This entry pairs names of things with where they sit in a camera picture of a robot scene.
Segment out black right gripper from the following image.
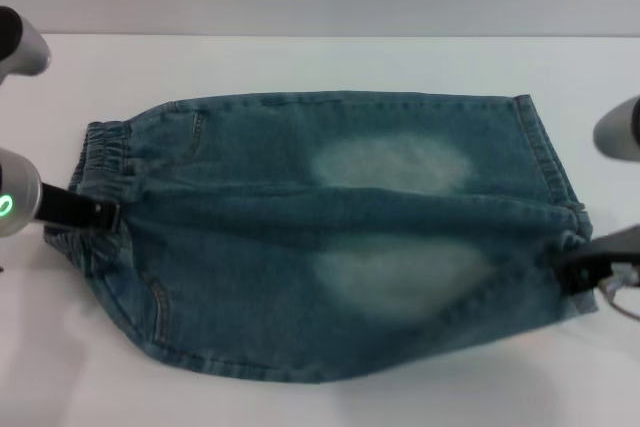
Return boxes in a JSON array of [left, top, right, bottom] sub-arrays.
[[554, 226, 640, 296]]

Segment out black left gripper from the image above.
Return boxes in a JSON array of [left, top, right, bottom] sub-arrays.
[[34, 182, 121, 233]]

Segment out blue denim shorts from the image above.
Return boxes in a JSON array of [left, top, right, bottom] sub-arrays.
[[43, 91, 601, 384]]

